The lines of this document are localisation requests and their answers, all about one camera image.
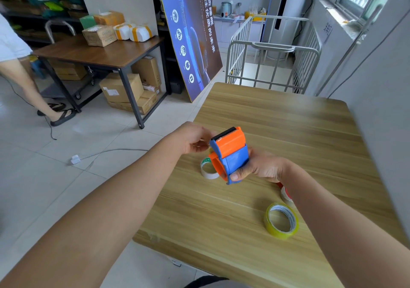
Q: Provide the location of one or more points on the person's right hand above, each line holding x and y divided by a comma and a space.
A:
262, 167

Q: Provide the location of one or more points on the electric kettle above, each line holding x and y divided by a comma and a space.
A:
225, 9

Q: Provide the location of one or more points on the orange cardboard box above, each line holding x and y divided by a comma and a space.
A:
109, 18

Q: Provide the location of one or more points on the yellow basket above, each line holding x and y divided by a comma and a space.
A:
256, 14

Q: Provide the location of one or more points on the dark wooden table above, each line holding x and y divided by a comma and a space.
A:
102, 52

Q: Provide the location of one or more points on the tall cardboard box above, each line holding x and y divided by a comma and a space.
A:
147, 70

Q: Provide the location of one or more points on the white cabinet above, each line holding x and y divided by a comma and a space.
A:
238, 29

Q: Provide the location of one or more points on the person's left forearm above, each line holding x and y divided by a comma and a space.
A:
93, 220

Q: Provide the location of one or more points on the white parcel with yellow tape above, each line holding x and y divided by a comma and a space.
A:
141, 33
123, 31

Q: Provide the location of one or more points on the white metal cage trolley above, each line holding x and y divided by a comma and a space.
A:
275, 53

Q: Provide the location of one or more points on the platform hand cart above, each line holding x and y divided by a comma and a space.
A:
69, 73

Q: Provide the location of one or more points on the blue poster board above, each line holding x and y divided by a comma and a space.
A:
190, 34

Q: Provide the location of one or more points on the person's left fingers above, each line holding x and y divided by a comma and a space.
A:
203, 138

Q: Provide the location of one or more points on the large cardboard box with label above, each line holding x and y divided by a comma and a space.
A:
121, 87

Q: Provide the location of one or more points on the person's right forearm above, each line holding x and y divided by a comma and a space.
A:
339, 233

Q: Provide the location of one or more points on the red and white tape roll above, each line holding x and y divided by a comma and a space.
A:
286, 194

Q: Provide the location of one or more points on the flat cardboard box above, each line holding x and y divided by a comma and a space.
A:
137, 102

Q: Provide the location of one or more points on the light wooden table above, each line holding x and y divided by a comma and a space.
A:
275, 175

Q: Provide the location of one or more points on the white air conditioner unit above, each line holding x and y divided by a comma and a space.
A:
283, 15

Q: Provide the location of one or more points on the green box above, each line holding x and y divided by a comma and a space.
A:
87, 21

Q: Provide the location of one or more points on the person's left hand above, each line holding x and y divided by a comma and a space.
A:
189, 137

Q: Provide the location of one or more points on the orange and blue tape dispenser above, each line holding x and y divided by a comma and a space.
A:
231, 154

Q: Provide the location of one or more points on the black sandal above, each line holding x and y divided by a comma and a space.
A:
64, 116
51, 107

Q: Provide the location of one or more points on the brown cardboard box with label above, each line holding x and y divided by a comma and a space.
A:
100, 35

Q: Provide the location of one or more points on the yellow clear tape roll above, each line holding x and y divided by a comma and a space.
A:
281, 221

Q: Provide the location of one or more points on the person's right thumb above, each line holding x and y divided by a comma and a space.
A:
240, 173

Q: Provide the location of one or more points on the cardboard box on cart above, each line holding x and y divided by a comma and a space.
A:
69, 70

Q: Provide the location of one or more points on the dark shelf with parcels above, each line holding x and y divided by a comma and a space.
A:
38, 5

